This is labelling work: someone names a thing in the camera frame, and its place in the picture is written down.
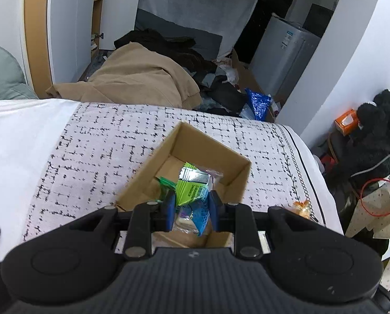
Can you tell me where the green candy packet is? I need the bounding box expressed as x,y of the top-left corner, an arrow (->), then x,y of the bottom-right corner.
155,177 -> 177,202

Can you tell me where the orange bread snack packet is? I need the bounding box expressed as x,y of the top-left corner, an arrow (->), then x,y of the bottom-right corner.
291,200 -> 313,220

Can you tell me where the black fuzzy garment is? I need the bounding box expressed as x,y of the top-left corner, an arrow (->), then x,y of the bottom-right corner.
325,89 -> 390,186

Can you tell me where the orange tissue box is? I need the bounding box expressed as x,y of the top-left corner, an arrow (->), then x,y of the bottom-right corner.
334,109 -> 359,136

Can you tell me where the blue snack packet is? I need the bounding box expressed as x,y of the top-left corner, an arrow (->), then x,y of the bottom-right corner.
174,200 -> 211,237

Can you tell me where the white cable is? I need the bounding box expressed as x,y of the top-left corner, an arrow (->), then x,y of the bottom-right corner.
350,151 -> 390,179

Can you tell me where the white mini fridge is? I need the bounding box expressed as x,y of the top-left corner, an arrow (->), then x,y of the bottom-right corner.
249,14 -> 321,98

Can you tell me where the green snack packet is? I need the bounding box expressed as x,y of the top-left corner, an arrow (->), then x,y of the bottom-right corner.
175,162 -> 210,206

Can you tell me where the pile of dark clothes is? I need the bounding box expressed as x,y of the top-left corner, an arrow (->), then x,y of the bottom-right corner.
114,29 -> 247,118

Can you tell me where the cream blueberry cake packet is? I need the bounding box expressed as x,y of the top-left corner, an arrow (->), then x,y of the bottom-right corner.
204,169 -> 223,191

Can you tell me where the white patterned bed cloth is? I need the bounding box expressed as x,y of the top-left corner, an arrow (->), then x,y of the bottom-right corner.
0,99 -> 341,261

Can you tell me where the red cable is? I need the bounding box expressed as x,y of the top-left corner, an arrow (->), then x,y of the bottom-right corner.
359,176 -> 390,217

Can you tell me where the tan blanket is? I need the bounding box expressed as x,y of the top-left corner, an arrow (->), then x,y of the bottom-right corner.
46,43 -> 202,110

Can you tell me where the brown cardboard box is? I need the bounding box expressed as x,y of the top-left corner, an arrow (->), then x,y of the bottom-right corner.
117,122 -> 251,248

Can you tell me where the shiny blue bag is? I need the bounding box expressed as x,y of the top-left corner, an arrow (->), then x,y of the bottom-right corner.
245,88 -> 273,121

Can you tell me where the grey green pillow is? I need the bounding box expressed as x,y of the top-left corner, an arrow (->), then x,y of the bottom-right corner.
0,46 -> 38,100

